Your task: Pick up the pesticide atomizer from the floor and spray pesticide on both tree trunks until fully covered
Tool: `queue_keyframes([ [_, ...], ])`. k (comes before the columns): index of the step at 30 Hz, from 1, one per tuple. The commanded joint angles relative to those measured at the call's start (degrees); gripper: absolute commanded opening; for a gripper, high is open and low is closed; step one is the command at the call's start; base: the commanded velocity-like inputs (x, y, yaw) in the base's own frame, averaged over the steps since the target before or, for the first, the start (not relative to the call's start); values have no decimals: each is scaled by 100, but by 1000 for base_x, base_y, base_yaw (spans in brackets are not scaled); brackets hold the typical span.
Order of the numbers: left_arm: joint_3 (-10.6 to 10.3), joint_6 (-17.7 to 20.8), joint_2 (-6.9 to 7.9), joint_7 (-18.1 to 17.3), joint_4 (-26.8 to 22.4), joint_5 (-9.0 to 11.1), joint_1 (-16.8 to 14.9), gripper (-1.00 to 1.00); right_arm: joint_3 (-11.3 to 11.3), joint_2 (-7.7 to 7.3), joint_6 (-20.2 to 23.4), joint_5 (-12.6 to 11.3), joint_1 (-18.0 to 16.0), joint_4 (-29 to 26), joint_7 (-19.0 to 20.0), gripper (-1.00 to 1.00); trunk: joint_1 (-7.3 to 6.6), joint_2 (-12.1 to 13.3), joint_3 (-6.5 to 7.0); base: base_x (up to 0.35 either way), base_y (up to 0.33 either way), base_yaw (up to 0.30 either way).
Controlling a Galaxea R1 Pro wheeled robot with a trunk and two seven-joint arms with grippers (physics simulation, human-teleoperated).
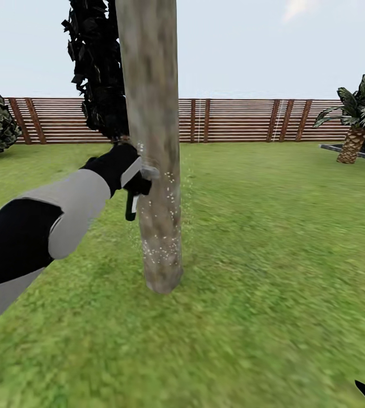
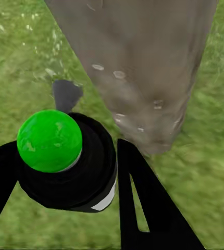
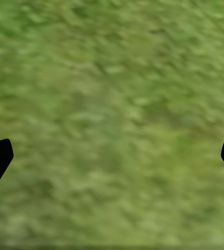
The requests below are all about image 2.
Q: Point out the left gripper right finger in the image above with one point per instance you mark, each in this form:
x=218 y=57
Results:
x=168 y=228

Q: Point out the pesticide atomizer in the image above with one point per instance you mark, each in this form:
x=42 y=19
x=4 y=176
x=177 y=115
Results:
x=65 y=160

